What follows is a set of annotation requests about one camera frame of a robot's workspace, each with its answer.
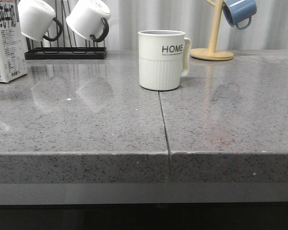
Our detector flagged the black wire mug rack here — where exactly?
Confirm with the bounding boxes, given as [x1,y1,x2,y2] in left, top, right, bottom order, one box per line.
[25,0,107,60]

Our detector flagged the white mug black handle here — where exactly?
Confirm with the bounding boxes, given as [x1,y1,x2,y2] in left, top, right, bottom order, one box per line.
[66,0,111,43]
[18,0,63,42]

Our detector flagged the wooden mug tree stand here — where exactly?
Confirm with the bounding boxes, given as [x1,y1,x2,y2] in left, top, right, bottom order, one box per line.
[190,0,234,61]

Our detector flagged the white blue milk carton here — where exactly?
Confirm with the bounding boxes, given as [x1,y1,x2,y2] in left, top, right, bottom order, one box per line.
[0,0,27,83]

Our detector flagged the blue mug on stand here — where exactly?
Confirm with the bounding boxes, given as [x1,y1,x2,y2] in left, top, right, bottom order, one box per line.
[223,0,257,30]

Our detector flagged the cream HOME ribbed mug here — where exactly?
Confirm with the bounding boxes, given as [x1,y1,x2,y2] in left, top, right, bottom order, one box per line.
[138,30,191,91]

